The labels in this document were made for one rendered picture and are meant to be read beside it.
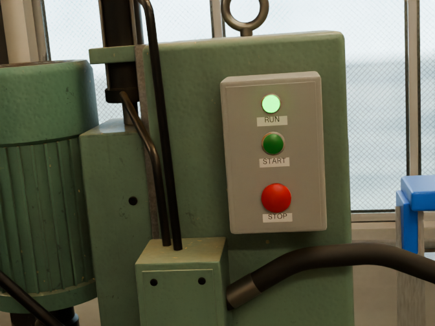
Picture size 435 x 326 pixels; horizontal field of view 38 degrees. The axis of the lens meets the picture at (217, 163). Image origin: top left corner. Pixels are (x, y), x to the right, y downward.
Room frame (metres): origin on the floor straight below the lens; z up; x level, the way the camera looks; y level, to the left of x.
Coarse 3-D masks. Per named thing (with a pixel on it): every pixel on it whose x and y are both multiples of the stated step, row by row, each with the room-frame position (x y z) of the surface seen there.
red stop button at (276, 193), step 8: (272, 184) 0.62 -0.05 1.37; (280, 184) 0.62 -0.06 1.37; (264, 192) 0.62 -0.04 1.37; (272, 192) 0.62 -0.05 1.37; (280, 192) 0.62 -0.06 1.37; (288, 192) 0.62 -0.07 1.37; (264, 200) 0.62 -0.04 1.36; (272, 200) 0.62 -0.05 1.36; (280, 200) 0.62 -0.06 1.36; (288, 200) 0.62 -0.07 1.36; (272, 208) 0.62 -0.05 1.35; (280, 208) 0.62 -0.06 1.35
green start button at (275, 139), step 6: (270, 132) 0.63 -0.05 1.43; (276, 132) 0.63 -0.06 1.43; (264, 138) 0.63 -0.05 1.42; (270, 138) 0.62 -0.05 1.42; (276, 138) 0.62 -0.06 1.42; (282, 138) 0.63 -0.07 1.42; (264, 144) 0.63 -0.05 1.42; (270, 144) 0.62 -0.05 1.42; (276, 144) 0.62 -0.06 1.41; (282, 144) 0.62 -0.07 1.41; (264, 150) 0.63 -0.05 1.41; (270, 150) 0.62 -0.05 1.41; (276, 150) 0.62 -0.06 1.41; (282, 150) 0.63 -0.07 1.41
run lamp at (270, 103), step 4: (264, 96) 0.63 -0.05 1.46; (268, 96) 0.63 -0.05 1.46; (272, 96) 0.62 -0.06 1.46; (276, 96) 0.63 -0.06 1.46; (264, 100) 0.63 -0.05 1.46; (268, 100) 0.62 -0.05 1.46; (272, 100) 0.62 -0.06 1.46; (276, 100) 0.62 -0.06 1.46; (280, 100) 0.63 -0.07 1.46; (264, 104) 0.63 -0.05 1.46; (268, 104) 0.62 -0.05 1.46; (272, 104) 0.62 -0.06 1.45; (276, 104) 0.62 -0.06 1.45; (280, 104) 0.63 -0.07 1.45; (264, 108) 0.63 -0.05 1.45; (268, 108) 0.62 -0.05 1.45; (272, 108) 0.62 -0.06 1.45; (276, 108) 0.62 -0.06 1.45; (268, 112) 0.63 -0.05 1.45; (272, 112) 0.63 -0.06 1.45
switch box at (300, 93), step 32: (224, 96) 0.64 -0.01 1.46; (256, 96) 0.63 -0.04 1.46; (288, 96) 0.63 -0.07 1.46; (320, 96) 0.63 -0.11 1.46; (224, 128) 0.64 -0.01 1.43; (256, 128) 0.63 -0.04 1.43; (288, 128) 0.63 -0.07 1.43; (320, 128) 0.63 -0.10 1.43; (256, 160) 0.63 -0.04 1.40; (320, 160) 0.63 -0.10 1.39; (256, 192) 0.63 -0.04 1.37; (320, 192) 0.63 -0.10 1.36; (256, 224) 0.63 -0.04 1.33; (288, 224) 0.63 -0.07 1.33; (320, 224) 0.63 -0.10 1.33
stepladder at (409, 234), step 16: (416, 176) 1.47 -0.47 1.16; (432, 176) 1.46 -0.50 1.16; (400, 192) 1.45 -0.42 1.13; (416, 192) 1.33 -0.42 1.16; (432, 192) 1.33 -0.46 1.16; (400, 208) 1.40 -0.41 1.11; (416, 208) 1.33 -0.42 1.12; (432, 208) 1.33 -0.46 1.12; (400, 224) 1.39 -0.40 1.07; (416, 224) 1.35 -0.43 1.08; (400, 240) 1.39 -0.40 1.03; (416, 240) 1.35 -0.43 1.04; (432, 256) 1.39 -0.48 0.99; (400, 272) 1.38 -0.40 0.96; (400, 288) 1.37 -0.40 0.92; (416, 288) 1.36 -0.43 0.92; (400, 304) 1.37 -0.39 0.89; (416, 304) 1.36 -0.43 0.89; (400, 320) 1.36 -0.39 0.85; (416, 320) 1.35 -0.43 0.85
